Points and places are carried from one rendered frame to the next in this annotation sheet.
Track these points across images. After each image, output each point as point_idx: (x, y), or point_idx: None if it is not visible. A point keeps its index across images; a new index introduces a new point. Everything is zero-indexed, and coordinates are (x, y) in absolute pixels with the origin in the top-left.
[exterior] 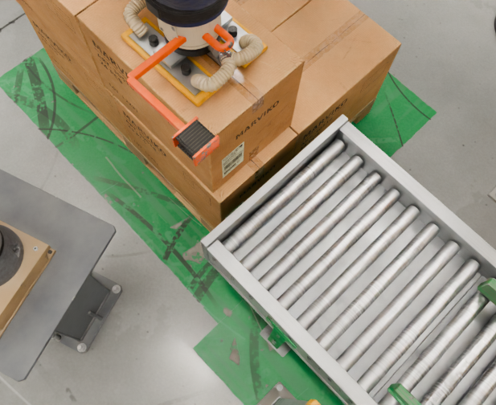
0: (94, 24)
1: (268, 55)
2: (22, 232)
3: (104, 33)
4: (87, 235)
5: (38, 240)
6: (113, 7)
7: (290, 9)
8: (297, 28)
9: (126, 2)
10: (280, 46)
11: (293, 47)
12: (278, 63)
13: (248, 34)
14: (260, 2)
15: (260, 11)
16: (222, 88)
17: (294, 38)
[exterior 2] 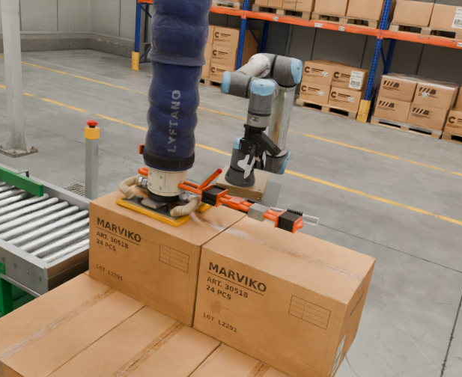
0: (233, 211)
1: (114, 203)
2: (230, 185)
3: (225, 208)
4: None
5: (221, 183)
6: (225, 217)
7: (85, 354)
8: (78, 338)
9: (219, 219)
10: (105, 206)
11: (84, 323)
12: (107, 200)
13: (129, 188)
14: (119, 357)
15: (117, 348)
16: (142, 191)
17: (82, 330)
